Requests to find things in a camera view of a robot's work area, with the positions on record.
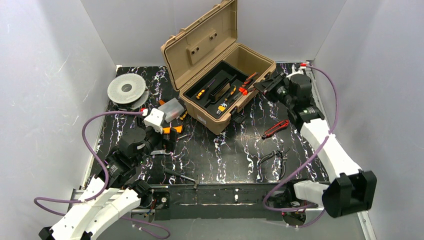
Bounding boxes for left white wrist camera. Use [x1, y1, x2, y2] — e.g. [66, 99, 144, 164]
[140, 108, 166, 134]

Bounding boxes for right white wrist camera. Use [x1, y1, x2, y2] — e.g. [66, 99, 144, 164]
[287, 63, 306, 79]

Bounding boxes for small black hammer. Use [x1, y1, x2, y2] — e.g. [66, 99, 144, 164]
[163, 168, 200, 190]

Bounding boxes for red needle nose pliers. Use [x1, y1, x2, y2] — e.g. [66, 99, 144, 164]
[238, 72, 258, 96]

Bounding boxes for tan plastic tool box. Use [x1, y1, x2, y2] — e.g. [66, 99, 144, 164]
[161, 0, 276, 135]

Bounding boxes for silver combination wrench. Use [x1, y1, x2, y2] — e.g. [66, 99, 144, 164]
[150, 149, 171, 156]

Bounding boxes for yellow hex key set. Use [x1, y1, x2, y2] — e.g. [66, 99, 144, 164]
[216, 102, 229, 116]

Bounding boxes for black yellow screwdriver by box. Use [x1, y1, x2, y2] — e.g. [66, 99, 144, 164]
[179, 111, 188, 121]

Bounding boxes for long black yellow screwdriver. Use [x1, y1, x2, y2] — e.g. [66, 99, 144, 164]
[196, 79, 216, 100]

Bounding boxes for white perforated round disc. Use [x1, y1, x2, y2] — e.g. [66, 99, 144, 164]
[107, 73, 150, 111]

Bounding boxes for red black utility knife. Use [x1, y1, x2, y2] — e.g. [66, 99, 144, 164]
[261, 119, 290, 140]

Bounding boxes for clear plastic parts box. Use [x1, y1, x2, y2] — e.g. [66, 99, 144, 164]
[158, 98, 185, 123]

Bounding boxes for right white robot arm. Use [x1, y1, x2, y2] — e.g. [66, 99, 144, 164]
[253, 73, 377, 218]

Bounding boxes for orange utility knife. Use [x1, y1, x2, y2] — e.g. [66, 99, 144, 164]
[162, 125, 184, 135]

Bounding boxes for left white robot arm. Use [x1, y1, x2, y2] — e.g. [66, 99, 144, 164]
[33, 163, 153, 240]

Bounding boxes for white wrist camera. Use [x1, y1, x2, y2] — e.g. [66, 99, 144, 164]
[287, 63, 306, 79]
[140, 108, 166, 134]

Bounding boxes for black tool box tray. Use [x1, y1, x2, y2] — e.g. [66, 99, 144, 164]
[183, 60, 249, 120]

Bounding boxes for black handled pliers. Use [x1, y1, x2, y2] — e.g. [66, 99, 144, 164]
[257, 150, 289, 181]

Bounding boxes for small black yellow screwdriver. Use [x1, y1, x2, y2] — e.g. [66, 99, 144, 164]
[223, 85, 237, 103]

